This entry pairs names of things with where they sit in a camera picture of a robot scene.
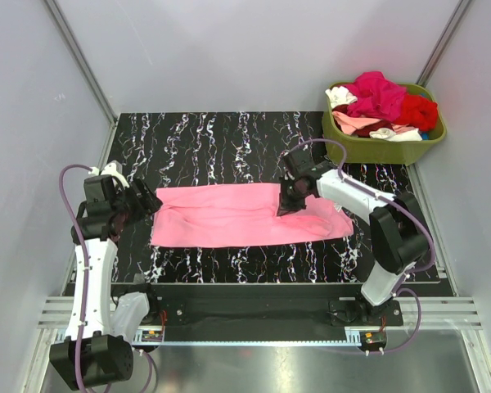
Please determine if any light pink t shirt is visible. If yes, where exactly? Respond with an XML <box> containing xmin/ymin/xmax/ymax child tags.
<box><xmin>151</xmin><ymin>183</ymin><xmax>354</xmax><ymax>248</ymax></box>

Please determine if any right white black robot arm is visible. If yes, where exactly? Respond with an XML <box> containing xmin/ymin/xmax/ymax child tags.
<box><xmin>277</xmin><ymin>150</ymin><xmax>434</xmax><ymax>325</ymax></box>

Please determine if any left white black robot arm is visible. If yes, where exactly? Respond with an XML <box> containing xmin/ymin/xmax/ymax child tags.
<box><xmin>49</xmin><ymin>174</ymin><xmax>162</xmax><ymax>392</ymax></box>

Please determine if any olive green laundry basket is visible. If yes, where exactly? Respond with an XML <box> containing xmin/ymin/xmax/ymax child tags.
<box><xmin>322</xmin><ymin>82</ymin><xmax>446</xmax><ymax>165</ymax></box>

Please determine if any peach t shirt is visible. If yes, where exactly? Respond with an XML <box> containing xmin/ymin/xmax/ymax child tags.
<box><xmin>332</xmin><ymin>111</ymin><xmax>380</xmax><ymax>135</ymax></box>

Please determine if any dark red t shirt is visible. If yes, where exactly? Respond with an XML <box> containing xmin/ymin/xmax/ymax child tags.
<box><xmin>331</xmin><ymin>105</ymin><xmax>393</xmax><ymax>138</ymax></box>

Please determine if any cream white t shirt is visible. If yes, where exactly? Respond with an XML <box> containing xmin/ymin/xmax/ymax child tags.
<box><xmin>369</xmin><ymin>126</ymin><xmax>422</xmax><ymax>142</ymax></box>

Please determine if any magenta t shirt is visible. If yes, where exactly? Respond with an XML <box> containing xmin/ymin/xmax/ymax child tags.
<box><xmin>345</xmin><ymin>71</ymin><xmax>407</xmax><ymax>122</ymax></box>

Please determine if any left small circuit board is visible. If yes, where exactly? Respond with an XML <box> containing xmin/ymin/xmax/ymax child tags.
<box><xmin>142</xmin><ymin>330</ymin><xmax>164</xmax><ymax>342</ymax></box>

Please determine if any small circuit board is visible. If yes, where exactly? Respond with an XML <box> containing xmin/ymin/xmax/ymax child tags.
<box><xmin>362</xmin><ymin>331</ymin><xmax>387</xmax><ymax>345</ymax></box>
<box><xmin>142</xmin><ymin>330</ymin><xmax>164</xmax><ymax>342</ymax></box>

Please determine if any right small circuit board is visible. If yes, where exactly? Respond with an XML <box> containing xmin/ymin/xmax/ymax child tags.
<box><xmin>362</xmin><ymin>331</ymin><xmax>387</xmax><ymax>345</ymax></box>

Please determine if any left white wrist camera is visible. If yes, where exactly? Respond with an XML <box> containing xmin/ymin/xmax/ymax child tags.
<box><xmin>88</xmin><ymin>160</ymin><xmax>129</xmax><ymax>188</ymax></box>

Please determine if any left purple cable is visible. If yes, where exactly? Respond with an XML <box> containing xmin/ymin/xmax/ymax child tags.
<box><xmin>59</xmin><ymin>163</ymin><xmax>160</xmax><ymax>390</ymax></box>

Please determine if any purple cable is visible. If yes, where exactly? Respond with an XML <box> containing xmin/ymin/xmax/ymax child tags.
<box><xmin>287</xmin><ymin>138</ymin><xmax>437</xmax><ymax>353</ymax></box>
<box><xmin>59</xmin><ymin>163</ymin><xmax>160</xmax><ymax>390</ymax></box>

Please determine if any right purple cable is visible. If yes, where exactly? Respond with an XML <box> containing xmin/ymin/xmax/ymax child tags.
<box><xmin>287</xmin><ymin>138</ymin><xmax>437</xmax><ymax>353</ymax></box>

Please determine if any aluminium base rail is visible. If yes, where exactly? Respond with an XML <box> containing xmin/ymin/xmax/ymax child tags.
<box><xmin>37</xmin><ymin>296</ymin><xmax>482</xmax><ymax>347</ymax></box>

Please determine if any left aluminium frame post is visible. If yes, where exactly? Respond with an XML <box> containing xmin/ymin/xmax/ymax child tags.
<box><xmin>42</xmin><ymin>0</ymin><xmax>118</xmax><ymax>126</ymax></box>

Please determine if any aluminium frame post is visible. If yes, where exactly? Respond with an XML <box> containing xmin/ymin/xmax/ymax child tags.
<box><xmin>417</xmin><ymin>0</ymin><xmax>474</xmax><ymax>87</ymax></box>
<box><xmin>42</xmin><ymin>0</ymin><xmax>118</xmax><ymax>126</ymax></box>

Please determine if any right aluminium frame post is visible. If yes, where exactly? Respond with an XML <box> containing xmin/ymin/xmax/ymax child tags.
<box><xmin>417</xmin><ymin>0</ymin><xmax>474</xmax><ymax>87</ymax></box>

